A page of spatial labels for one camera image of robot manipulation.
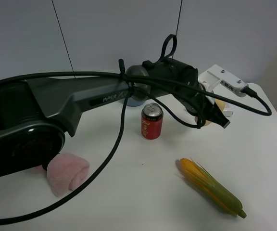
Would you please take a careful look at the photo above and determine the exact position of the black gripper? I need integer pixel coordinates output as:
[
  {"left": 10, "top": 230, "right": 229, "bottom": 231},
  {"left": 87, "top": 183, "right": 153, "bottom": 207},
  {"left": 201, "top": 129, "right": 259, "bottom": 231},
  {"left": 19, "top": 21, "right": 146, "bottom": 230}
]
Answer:
[{"left": 174, "top": 86, "right": 230, "bottom": 128}]

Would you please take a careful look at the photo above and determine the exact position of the yellow round fruit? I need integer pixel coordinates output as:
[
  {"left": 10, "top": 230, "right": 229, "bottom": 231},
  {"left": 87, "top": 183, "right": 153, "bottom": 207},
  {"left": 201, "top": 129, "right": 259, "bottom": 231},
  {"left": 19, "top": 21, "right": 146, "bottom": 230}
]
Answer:
[{"left": 204, "top": 99, "right": 226, "bottom": 126}]

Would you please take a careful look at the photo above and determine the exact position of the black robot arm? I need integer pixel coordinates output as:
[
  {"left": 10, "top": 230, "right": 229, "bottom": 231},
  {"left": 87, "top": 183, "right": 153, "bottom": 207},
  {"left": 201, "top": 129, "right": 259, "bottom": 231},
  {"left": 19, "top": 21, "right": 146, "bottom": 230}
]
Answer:
[{"left": 0, "top": 58, "right": 229, "bottom": 177}]

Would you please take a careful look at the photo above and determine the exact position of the white small box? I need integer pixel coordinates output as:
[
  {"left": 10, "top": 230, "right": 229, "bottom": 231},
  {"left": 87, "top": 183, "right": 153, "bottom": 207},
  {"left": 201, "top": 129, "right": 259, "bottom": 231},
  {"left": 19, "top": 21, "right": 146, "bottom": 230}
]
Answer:
[{"left": 223, "top": 103, "right": 234, "bottom": 117}]

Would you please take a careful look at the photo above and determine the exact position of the toy corn cob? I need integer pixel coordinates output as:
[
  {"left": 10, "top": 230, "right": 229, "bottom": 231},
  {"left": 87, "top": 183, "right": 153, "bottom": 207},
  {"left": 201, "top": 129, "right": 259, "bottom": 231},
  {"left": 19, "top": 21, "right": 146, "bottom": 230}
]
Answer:
[{"left": 178, "top": 158, "right": 247, "bottom": 218}]

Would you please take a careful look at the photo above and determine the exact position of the red soda can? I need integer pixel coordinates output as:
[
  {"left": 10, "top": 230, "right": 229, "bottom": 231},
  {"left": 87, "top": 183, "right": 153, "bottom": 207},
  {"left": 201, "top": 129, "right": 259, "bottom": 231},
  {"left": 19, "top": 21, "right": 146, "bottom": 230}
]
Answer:
[{"left": 141, "top": 103, "right": 164, "bottom": 140}]

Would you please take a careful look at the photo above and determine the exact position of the blue bowl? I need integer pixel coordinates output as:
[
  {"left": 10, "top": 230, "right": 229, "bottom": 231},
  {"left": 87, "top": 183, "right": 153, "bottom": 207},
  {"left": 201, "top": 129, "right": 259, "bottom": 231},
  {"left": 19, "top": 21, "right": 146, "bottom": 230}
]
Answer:
[{"left": 126, "top": 96, "right": 145, "bottom": 107}]

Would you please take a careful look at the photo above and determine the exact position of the pink fluffy towel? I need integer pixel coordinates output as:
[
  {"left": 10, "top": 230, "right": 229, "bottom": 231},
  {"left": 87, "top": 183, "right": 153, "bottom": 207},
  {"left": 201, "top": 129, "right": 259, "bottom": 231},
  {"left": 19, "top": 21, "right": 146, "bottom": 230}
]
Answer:
[{"left": 47, "top": 153, "right": 90, "bottom": 197}]

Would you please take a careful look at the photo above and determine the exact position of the black cable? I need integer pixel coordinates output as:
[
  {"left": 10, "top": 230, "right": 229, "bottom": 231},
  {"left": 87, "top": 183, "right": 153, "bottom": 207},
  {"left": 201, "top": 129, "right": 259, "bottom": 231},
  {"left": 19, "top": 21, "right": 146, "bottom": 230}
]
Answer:
[{"left": 0, "top": 34, "right": 272, "bottom": 227}]

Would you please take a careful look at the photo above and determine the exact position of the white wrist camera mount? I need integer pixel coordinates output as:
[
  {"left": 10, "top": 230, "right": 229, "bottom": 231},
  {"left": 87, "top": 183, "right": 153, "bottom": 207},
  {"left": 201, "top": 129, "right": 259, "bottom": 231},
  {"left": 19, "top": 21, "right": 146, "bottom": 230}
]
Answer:
[{"left": 198, "top": 64, "right": 248, "bottom": 97}]

